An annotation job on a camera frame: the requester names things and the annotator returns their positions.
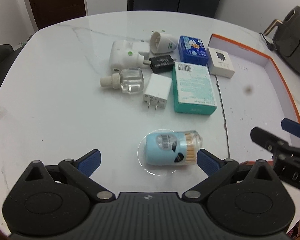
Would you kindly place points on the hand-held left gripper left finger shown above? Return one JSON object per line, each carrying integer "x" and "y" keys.
{"x": 90, "y": 162}

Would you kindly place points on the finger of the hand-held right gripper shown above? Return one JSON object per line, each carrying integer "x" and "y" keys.
{"x": 265, "y": 136}
{"x": 288, "y": 125}

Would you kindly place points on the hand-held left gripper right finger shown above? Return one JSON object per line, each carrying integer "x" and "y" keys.
{"x": 207, "y": 162}

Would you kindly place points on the orange-rimmed white box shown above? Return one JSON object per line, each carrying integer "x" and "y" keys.
{"x": 260, "y": 115}

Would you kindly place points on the light blue toothpick jar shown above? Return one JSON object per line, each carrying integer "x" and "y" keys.
{"x": 165, "y": 150}

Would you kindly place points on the teal cardboard box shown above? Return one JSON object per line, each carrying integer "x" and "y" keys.
{"x": 192, "y": 87}

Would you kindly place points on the white charger package box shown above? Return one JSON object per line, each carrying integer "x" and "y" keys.
{"x": 220, "y": 62}

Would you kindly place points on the white wall charger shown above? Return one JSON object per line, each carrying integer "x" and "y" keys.
{"x": 157, "y": 85}

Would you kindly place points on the black wall charger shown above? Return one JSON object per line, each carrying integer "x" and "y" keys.
{"x": 161, "y": 63}

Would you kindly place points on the blue plastic case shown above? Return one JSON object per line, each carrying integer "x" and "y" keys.
{"x": 192, "y": 50}

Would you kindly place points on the clear round plastic lid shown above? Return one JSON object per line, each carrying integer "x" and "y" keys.
{"x": 141, "y": 153}

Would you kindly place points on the dark grey air fryer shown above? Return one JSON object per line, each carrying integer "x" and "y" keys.
{"x": 292, "y": 42}

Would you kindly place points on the clear liquid refill bottle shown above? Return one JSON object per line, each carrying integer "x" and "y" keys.
{"x": 131, "y": 80}

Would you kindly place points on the white green-dot plug-in repeller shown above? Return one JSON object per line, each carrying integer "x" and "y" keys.
{"x": 122, "y": 55}

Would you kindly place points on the white cone-shaped plug-in device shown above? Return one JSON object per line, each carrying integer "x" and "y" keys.
{"x": 162, "y": 42}

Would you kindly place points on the dark grey chair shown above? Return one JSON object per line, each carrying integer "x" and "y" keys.
{"x": 2, "y": 60}

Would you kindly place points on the dark brown door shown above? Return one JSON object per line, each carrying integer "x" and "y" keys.
{"x": 57, "y": 2}

